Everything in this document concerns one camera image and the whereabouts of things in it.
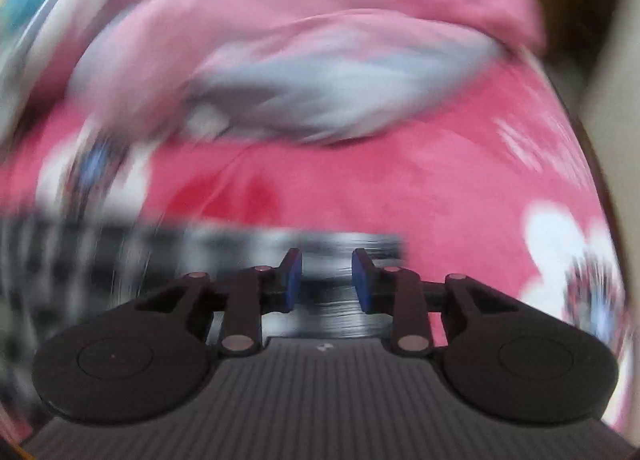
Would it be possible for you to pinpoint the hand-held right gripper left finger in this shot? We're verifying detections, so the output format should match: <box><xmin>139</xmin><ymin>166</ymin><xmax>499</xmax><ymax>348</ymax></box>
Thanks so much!
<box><xmin>134</xmin><ymin>248</ymin><xmax>304</xmax><ymax>357</ymax></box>

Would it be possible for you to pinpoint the pink printed quilt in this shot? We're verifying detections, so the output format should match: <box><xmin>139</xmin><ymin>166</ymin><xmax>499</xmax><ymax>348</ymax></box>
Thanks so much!
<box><xmin>0</xmin><ymin>0</ymin><xmax>548</xmax><ymax>145</ymax></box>

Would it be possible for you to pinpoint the pink floral blanket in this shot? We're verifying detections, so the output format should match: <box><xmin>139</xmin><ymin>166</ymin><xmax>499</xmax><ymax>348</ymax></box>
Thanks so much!
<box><xmin>0</xmin><ymin>60</ymin><xmax>631</xmax><ymax>441</ymax></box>

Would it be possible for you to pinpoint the black white plaid shirt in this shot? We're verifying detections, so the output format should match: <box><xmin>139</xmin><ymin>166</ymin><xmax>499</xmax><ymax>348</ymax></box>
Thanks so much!
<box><xmin>0</xmin><ymin>217</ymin><xmax>408</xmax><ymax>341</ymax></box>

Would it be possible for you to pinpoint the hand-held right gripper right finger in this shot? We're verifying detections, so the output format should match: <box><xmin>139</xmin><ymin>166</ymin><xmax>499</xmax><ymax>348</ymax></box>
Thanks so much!
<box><xmin>351</xmin><ymin>248</ymin><xmax>518</xmax><ymax>357</ymax></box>

